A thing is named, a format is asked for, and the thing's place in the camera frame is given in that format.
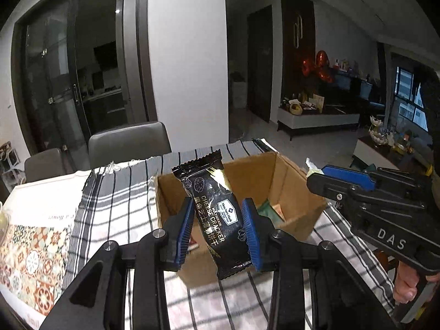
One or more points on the white tile patterned mat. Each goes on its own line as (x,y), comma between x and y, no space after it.
(41,199)

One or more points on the white storage rack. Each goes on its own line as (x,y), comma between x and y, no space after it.
(9,161)

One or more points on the green snack packet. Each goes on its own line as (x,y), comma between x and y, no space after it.
(265,210)

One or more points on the dark hallway door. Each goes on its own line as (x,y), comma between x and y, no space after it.
(260,65)

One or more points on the white green snack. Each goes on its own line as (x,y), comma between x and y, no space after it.
(314,168)

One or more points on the coffee table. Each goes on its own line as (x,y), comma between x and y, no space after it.
(371,151)

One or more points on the yellow basket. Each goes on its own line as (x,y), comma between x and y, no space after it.
(296,109)

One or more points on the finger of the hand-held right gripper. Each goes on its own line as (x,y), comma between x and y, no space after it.
(330,187)
(347,177)

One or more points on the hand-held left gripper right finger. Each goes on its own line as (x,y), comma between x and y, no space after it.
(252,237)

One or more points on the black television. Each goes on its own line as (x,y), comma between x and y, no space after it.
(354,87)

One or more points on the dark framed glass sliding door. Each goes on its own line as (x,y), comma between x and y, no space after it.
(51,75)

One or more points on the large grey chair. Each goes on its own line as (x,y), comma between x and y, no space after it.
(129,144)

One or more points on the black white striped cloth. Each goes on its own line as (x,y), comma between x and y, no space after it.
(113,196)

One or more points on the dark framed window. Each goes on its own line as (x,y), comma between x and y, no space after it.
(407,96)

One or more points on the black cracker packet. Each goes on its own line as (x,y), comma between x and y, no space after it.
(213,196)

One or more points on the low white cabinet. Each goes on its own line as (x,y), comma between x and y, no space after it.
(319,122)

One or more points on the red foil balloons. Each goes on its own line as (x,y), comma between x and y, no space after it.
(321,65)

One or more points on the small grey chair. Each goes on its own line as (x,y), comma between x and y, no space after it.
(44,165)

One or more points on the cardboard box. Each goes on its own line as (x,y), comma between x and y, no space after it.
(288,178)

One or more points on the person's right hand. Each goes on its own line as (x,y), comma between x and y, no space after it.
(405,283)

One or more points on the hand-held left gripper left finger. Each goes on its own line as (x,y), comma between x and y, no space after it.
(184,237)

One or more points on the tan snack packet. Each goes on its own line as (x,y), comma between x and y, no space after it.
(279,212)

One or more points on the tall dark cabinet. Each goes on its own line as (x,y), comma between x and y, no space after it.
(297,41)

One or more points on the white gold tiered ornament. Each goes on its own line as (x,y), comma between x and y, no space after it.
(378,132)

